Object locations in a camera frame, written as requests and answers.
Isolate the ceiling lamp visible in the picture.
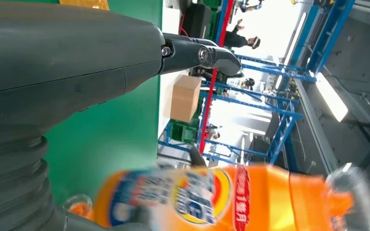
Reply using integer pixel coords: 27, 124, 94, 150
314, 72, 349, 123

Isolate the grey ceiling rail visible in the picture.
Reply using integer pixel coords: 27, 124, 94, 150
295, 79, 341, 174

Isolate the red post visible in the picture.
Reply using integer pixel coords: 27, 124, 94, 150
198, 0, 235, 154

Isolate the green table board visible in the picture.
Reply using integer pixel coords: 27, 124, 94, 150
43, 0, 163, 205

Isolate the person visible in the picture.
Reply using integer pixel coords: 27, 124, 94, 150
239, 77, 256, 92
223, 18, 262, 50
205, 123, 222, 141

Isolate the red cable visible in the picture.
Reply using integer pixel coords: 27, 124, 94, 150
178, 13, 189, 37

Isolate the black carrying case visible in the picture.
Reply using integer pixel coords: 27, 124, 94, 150
179, 2, 213, 39

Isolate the cardboard box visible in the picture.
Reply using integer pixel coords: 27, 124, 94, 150
170, 75, 202, 124

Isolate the blue cart frame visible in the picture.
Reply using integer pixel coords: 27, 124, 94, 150
158, 54, 317, 167

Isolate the green plastic crate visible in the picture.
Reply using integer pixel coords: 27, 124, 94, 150
170, 95, 205, 145

